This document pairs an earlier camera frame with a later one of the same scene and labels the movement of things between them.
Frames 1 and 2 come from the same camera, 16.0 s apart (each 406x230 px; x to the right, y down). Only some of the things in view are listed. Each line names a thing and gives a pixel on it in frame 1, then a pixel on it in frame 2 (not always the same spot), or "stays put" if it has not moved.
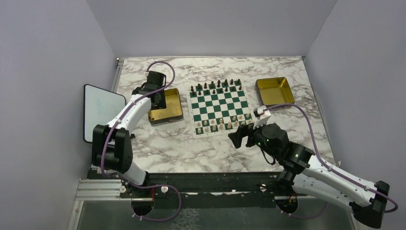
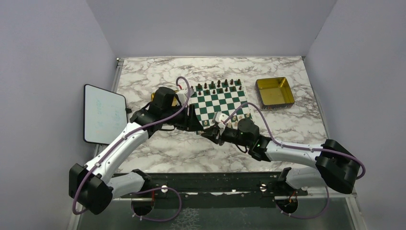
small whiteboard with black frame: [100, 105] stays put
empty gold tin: [271, 92] stays put
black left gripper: [162, 104] to [190, 122]
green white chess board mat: [219, 108] stays put
